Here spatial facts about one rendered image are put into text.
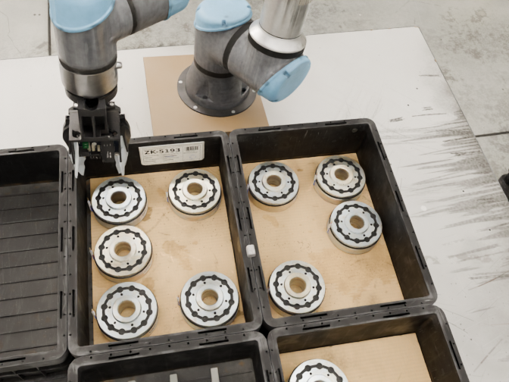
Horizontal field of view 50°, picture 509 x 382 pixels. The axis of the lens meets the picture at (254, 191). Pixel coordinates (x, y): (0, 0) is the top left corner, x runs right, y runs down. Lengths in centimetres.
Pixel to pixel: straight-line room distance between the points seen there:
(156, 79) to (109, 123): 53
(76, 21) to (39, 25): 205
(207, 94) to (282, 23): 30
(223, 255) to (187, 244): 7
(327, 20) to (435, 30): 54
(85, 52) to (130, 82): 75
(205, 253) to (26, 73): 74
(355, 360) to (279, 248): 24
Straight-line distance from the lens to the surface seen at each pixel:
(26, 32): 273
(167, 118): 125
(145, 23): 76
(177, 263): 103
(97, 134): 81
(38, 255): 108
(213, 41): 116
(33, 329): 103
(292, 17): 105
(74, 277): 93
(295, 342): 94
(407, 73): 160
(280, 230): 107
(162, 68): 137
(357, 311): 92
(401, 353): 103
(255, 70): 110
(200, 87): 125
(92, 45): 72
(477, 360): 123
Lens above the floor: 177
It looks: 58 degrees down
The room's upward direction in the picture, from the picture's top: 9 degrees clockwise
